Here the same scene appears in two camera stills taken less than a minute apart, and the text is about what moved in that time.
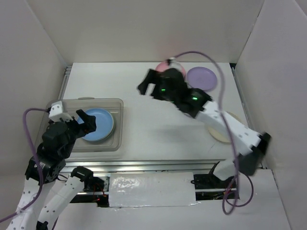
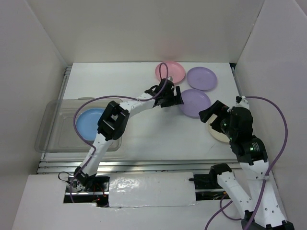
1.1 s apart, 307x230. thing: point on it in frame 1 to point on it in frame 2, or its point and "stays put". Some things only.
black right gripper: x=153 y=76 to x=218 y=108
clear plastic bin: x=114 y=106 stays put
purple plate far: x=201 y=77 stays put
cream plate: x=219 y=134 stays put
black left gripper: x=89 y=124 to x=175 y=100
